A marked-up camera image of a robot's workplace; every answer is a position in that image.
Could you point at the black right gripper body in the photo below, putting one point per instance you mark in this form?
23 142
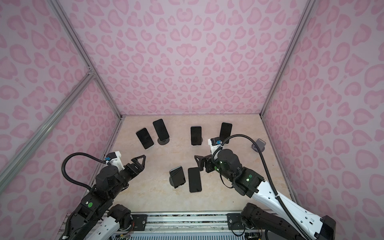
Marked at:
210 165

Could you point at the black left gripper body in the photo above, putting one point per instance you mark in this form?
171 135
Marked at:
129 173

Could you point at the pink-edged smartphone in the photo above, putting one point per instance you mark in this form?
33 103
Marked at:
195 184

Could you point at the grey-edged smartphone front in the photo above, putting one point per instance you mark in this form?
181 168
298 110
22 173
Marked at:
178 176

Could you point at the green-edged smartphone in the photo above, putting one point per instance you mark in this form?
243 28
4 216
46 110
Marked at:
145 138
225 132

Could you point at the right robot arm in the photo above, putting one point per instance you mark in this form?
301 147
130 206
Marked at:
288 220

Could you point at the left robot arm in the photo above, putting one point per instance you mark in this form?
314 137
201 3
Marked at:
96 217

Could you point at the dark round stand back left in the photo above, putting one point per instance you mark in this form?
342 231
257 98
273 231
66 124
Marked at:
163 142

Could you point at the dark round front phone stand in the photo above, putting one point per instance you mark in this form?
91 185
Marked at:
171 182

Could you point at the silver smartphone on round stand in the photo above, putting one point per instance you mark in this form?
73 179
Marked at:
161 130

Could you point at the grey round stand right side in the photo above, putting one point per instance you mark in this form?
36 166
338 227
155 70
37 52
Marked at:
259 146

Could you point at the blue-edged smartphone centre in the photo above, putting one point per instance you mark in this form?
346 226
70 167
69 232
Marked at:
196 135

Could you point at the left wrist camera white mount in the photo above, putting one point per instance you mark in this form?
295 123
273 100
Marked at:
114 159

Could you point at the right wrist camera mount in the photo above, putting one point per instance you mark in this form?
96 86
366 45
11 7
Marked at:
214 143

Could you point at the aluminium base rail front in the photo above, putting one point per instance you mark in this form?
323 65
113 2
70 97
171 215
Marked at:
203 225

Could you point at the aluminium diagonal frame beam left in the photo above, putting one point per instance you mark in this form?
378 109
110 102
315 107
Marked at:
20 159

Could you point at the aluminium frame post back right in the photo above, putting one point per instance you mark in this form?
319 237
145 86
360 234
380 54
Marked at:
310 7

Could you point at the aluminium frame post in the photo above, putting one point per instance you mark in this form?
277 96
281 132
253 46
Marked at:
79 46
310 7

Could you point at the aluminium frame post back left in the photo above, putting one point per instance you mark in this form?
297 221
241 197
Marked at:
79 46

